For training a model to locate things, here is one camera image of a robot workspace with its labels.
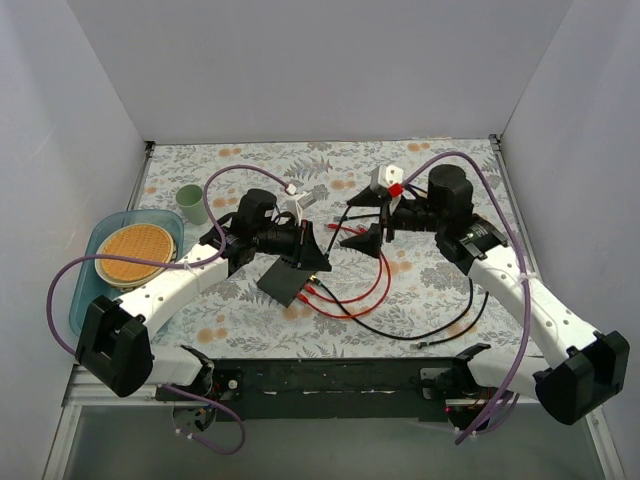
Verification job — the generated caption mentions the red ethernet cable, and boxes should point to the red ethernet cable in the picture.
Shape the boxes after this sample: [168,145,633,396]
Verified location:
[302,224,386,306]
[297,222,394,321]

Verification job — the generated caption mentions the black network switch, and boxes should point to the black network switch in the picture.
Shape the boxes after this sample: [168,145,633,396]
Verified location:
[257,258,316,308]

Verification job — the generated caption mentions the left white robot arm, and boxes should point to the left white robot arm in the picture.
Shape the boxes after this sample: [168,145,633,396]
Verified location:
[75,189,331,400]

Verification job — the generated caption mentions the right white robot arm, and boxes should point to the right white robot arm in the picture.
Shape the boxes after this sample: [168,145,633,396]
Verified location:
[341,164,630,425]

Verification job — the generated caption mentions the floral tablecloth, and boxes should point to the floral tablecloth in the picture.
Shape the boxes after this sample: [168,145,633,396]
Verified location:
[138,139,522,358]

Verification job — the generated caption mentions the green plastic cup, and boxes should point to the green plastic cup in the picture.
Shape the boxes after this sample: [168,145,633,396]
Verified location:
[175,184,209,225]

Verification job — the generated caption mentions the orange woven plate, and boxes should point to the orange woven plate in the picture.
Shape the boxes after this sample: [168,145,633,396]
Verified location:
[94,223,177,291]

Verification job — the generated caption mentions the teal plastic tray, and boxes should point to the teal plastic tray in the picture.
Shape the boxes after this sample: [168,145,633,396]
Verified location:
[69,209,184,336]

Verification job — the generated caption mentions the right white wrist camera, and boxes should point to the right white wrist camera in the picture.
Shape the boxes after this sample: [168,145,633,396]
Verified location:
[370,165,404,213]

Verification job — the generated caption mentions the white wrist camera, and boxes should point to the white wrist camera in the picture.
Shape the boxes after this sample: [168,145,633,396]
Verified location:
[370,165,404,213]
[284,183,318,224]

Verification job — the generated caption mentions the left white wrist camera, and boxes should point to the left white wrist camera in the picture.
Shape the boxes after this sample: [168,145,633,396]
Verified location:
[284,183,318,224]

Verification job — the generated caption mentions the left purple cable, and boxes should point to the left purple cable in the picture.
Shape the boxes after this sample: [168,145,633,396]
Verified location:
[45,164,299,456]

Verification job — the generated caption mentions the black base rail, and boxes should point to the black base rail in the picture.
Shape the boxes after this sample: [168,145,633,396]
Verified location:
[156,357,492,422]

